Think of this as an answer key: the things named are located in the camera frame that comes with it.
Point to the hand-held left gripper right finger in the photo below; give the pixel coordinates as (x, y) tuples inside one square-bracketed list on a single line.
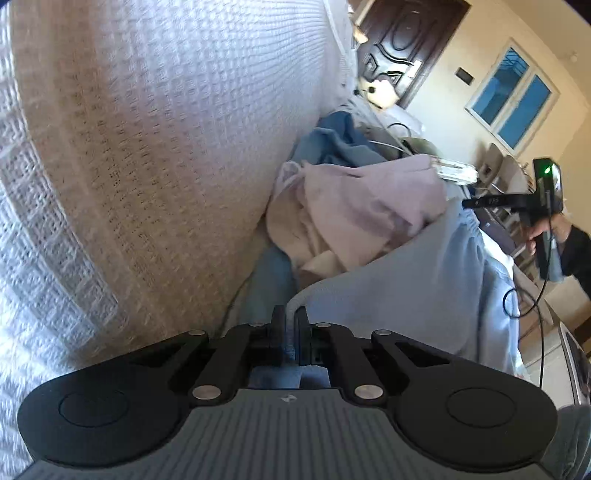
[(302, 337)]

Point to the beige cloth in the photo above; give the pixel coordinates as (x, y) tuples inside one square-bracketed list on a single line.
[(286, 221)]

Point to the white framed window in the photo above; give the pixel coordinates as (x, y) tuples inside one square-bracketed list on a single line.
[(512, 97)]

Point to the white power strip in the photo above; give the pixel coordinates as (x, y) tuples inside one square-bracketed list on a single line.
[(457, 170)]

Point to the printed white pillow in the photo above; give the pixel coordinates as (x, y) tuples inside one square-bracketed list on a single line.
[(344, 78)]

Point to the cream rounded massager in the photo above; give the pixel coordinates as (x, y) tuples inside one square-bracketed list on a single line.
[(381, 94)]

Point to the dark wooden door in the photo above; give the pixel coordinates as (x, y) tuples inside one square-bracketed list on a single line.
[(411, 41)]

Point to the light blue sweatpants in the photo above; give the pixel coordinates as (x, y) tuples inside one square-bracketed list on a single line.
[(415, 300)]

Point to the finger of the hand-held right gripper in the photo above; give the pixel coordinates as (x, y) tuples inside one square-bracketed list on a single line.
[(498, 203)]

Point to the person's grey trouser leg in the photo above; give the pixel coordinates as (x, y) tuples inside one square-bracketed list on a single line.
[(572, 443)]

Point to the grey dining chair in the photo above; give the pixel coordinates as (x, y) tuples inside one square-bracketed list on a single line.
[(515, 175), (494, 161)]

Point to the dark blue cloth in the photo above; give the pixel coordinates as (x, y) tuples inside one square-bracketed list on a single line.
[(341, 143)]

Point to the pink pants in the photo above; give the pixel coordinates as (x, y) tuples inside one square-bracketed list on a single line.
[(369, 203)]

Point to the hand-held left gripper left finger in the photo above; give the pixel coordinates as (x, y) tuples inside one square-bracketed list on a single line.
[(278, 337)]

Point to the dark wall switch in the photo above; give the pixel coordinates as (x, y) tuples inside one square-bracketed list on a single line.
[(465, 76)]

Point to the person's right forearm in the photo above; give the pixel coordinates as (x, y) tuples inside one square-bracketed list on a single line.
[(577, 251)]

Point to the person's right hand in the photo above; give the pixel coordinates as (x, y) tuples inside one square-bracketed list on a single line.
[(561, 228)]

